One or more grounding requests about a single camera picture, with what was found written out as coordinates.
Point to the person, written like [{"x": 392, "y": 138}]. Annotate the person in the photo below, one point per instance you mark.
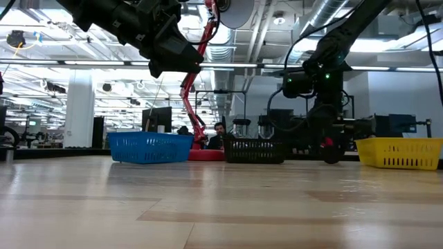
[
  {"x": 216, "y": 141},
  {"x": 184, "y": 131}
]

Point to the black ceiling device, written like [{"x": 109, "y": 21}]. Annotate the black ceiling device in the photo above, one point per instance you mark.
[{"x": 16, "y": 38}]

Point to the white square column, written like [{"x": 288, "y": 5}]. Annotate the white square column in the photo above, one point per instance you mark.
[{"x": 79, "y": 110}]

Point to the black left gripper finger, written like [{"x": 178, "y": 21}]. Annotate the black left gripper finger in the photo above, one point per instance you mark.
[
  {"x": 178, "y": 41},
  {"x": 173, "y": 64}
]

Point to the tall black panel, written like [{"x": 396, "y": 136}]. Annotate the tall black panel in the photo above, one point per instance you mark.
[{"x": 98, "y": 133}]

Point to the black aluminium table frame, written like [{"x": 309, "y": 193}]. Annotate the black aluminium table frame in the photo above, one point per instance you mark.
[{"x": 69, "y": 152}]

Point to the small pink red object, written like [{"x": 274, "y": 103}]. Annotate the small pink red object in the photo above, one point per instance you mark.
[{"x": 327, "y": 141}]

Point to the black plastic basket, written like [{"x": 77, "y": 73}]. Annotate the black plastic basket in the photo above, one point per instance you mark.
[{"x": 254, "y": 152}]

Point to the black monitor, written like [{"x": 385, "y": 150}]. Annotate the black monitor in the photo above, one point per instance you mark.
[{"x": 157, "y": 119}]

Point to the red desk lamp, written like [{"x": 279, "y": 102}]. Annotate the red desk lamp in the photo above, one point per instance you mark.
[{"x": 206, "y": 155}]

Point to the yellow plastic basket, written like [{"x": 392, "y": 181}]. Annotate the yellow plastic basket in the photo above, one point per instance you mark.
[{"x": 398, "y": 152}]

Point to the overhead light bar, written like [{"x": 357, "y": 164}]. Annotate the overhead light bar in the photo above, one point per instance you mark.
[{"x": 93, "y": 63}]

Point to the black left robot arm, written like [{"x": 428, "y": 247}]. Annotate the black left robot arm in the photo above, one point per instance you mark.
[{"x": 104, "y": 14}]

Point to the black metal bracket stand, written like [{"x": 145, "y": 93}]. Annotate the black metal bracket stand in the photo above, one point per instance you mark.
[{"x": 429, "y": 128}]

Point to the silver ceiling duct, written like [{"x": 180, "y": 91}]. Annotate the silver ceiling duct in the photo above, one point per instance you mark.
[{"x": 322, "y": 14}]

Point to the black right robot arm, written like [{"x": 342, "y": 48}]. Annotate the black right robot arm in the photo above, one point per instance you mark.
[{"x": 328, "y": 52}]

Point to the blue plastic basket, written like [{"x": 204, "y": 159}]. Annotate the blue plastic basket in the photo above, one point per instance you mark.
[{"x": 149, "y": 148}]

